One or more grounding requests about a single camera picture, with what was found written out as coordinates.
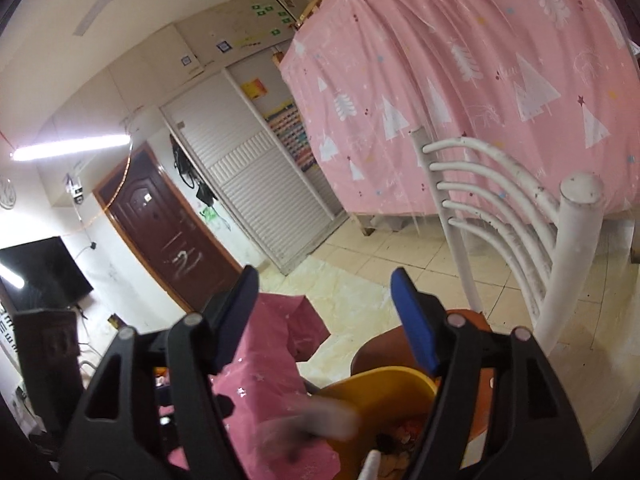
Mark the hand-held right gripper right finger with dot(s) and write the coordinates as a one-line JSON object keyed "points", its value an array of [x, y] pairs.
{"points": [[412, 325]]}

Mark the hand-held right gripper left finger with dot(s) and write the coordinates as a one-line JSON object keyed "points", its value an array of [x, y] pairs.
{"points": [[232, 320]]}

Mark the yellow plastic bin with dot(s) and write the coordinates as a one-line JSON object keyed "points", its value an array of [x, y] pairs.
{"points": [[380, 385]]}

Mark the pink star-print tablecloth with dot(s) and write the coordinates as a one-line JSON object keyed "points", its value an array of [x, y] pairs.
{"points": [[265, 340]]}

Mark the eye chart poster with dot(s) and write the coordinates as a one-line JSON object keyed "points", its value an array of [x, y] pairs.
{"points": [[5, 332]]}

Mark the dark brown door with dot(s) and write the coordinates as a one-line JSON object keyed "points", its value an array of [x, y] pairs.
{"points": [[160, 230]]}

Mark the small black hanging bag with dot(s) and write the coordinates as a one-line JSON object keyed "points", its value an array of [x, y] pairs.
{"points": [[206, 194]]}

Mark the white slatted wardrobe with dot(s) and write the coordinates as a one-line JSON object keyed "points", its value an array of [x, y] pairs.
{"points": [[260, 180]]}

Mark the white stick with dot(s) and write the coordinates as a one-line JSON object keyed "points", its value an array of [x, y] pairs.
{"points": [[371, 465]]}

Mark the large black hanging bag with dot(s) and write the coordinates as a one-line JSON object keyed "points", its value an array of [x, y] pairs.
{"points": [[184, 170]]}

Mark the white metal chair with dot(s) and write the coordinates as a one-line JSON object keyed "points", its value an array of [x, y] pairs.
{"points": [[575, 240]]}

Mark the ceiling light tube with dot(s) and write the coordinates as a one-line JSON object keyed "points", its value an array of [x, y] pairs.
{"points": [[70, 146]]}

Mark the orange wardrobe poster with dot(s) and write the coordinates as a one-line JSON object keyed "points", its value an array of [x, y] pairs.
{"points": [[255, 87]]}

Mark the pink tree-print bed curtain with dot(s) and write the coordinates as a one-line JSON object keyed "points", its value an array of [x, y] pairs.
{"points": [[450, 85]]}

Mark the white overhead cabinets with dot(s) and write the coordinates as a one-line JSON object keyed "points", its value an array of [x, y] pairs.
{"points": [[225, 25]]}

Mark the dark wall socket box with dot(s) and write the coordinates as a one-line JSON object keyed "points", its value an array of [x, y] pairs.
{"points": [[114, 321]]}

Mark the black wall television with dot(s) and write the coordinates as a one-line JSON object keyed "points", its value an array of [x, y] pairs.
{"points": [[40, 272]]}

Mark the white wall clock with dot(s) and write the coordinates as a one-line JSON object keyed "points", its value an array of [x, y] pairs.
{"points": [[6, 194]]}

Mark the white security camera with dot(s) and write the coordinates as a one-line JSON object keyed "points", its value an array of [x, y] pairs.
{"points": [[75, 189]]}

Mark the colourful grid wall chart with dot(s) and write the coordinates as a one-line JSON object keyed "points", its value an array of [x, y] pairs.
{"points": [[290, 135]]}

